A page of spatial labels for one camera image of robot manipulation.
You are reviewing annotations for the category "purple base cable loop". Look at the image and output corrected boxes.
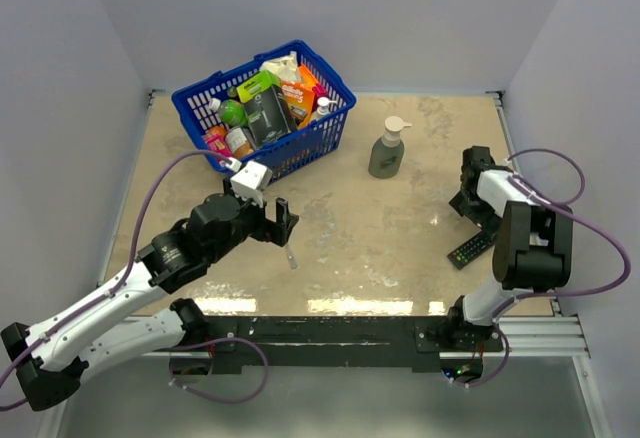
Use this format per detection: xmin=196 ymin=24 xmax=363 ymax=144
xmin=168 ymin=336 xmax=270 ymax=405

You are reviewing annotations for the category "blue plastic shopping basket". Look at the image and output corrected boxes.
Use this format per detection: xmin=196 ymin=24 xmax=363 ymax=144
xmin=171 ymin=40 xmax=356 ymax=181

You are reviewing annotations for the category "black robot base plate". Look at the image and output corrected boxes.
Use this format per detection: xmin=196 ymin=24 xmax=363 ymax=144
xmin=176 ymin=316 xmax=504 ymax=373

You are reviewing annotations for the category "black remote control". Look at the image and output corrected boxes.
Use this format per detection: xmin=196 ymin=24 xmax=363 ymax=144
xmin=447 ymin=231 xmax=496 ymax=270

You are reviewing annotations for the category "orange labelled jar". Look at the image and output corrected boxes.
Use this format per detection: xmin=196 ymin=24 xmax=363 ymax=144
xmin=225 ymin=126 xmax=257 ymax=159

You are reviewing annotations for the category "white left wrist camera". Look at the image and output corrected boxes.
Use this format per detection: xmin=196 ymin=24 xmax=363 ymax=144
xmin=230 ymin=160 xmax=273 ymax=208

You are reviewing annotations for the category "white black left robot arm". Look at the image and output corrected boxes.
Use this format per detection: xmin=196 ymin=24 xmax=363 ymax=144
xmin=1 ymin=180 xmax=299 ymax=412

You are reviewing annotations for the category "white pump bottle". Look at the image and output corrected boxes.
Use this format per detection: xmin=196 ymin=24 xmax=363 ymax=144
xmin=310 ymin=96 xmax=336 ymax=122

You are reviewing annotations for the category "grey soap pump bottle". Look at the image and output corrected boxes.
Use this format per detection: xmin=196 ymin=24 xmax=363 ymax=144
xmin=368 ymin=116 xmax=411 ymax=179

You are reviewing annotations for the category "black green razor box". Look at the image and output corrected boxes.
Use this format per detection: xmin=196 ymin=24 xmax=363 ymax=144
xmin=237 ymin=70 xmax=297 ymax=147

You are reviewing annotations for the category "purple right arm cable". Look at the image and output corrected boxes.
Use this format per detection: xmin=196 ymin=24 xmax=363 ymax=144
xmin=492 ymin=148 xmax=632 ymax=319

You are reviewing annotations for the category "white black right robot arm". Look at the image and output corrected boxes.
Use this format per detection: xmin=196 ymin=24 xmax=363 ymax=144
xmin=424 ymin=146 xmax=573 ymax=351

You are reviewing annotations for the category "green round bottle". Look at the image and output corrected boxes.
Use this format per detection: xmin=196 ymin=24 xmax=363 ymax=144
xmin=207 ymin=98 xmax=248 ymax=127

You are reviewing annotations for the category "orange razor blade box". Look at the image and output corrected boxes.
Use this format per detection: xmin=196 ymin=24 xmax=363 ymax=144
xmin=281 ymin=81 xmax=316 ymax=129

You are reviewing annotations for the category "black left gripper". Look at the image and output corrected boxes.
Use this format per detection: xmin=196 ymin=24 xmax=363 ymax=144
xmin=208 ymin=176 xmax=298 ymax=264

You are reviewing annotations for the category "pink snack packet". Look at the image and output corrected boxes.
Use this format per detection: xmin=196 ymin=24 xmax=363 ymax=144
xmin=202 ymin=126 xmax=232 ymax=170

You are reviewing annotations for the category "beige crumpled bag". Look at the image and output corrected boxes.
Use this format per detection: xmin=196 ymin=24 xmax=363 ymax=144
xmin=259 ymin=51 xmax=302 ymax=83

